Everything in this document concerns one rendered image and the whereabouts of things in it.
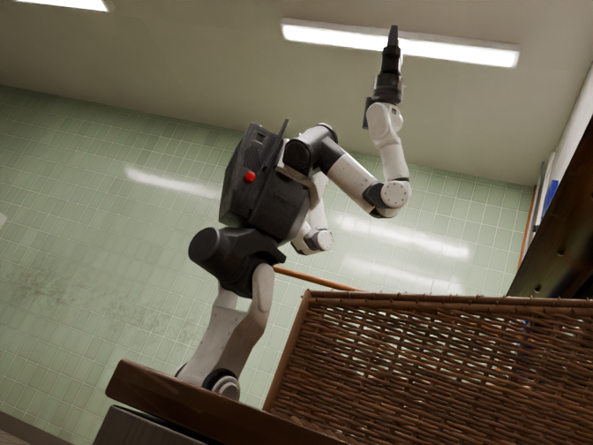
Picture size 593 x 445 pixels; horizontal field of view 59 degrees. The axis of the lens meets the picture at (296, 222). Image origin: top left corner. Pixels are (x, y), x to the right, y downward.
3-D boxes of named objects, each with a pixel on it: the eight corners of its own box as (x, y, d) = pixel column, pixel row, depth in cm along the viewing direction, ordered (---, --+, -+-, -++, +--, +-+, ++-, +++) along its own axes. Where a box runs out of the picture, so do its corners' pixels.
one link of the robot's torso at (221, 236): (209, 264, 141) (235, 207, 147) (178, 260, 149) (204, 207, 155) (267, 305, 160) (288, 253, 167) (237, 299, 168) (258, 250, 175)
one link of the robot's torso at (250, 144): (217, 199, 146) (264, 99, 159) (196, 228, 177) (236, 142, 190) (310, 245, 153) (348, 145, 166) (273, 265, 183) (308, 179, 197)
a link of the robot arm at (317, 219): (331, 202, 207) (338, 250, 204) (314, 207, 215) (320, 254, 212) (311, 200, 201) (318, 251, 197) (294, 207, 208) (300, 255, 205)
